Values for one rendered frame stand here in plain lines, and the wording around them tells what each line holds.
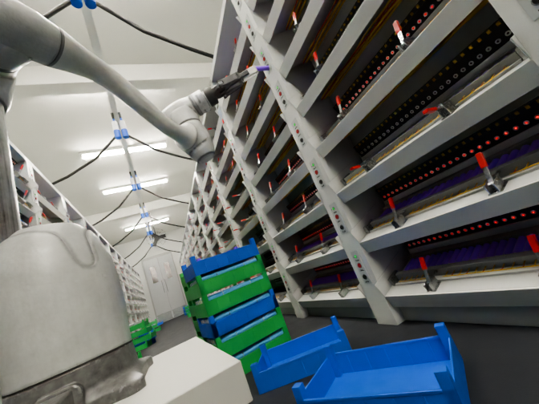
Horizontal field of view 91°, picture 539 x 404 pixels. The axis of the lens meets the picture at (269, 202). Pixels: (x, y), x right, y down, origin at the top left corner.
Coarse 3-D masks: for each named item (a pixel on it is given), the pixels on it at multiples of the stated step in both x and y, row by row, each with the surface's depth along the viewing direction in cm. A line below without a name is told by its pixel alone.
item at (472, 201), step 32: (512, 128) 62; (448, 160) 76; (480, 160) 57; (512, 160) 56; (384, 192) 98; (416, 192) 86; (448, 192) 68; (480, 192) 60; (512, 192) 52; (384, 224) 90; (416, 224) 72; (448, 224) 65
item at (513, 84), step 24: (504, 48) 60; (528, 72) 46; (480, 96) 52; (504, 96) 50; (408, 120) 83; (456, 120) 57; (384, 144) 94; (408, 144) 68; (432, 144) 64; (384, 168) 77; (336, 192) 98; (360, 192) 89
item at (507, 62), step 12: (504, 60) 51; (516, 60) 50; (492, 72) 53; (480, 84) 56; (456, 96) 60; (432, 120) 64; (408, 132) 72; (396, 144) 76; (360, 168) 90; (348, 180) 97
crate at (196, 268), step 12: (252, 240) 120; (228, 252) 113; (240, 252) 115; (252, 252) 118; (192, 264) 104; (204, 264) 106; (216, 264) 109; (228, 264) 111; (192, 276) 107; (204, 276) 119
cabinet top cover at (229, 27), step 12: (228, 0) 137; (228, 12) 143; (228, 24) 150; (240, 24) 153; (228, 36) 157; (216, 48) 164; (228, 48) 165; (216, 60) 170; (228, 60) 174; (216, 72) 179; (228, 72) 184
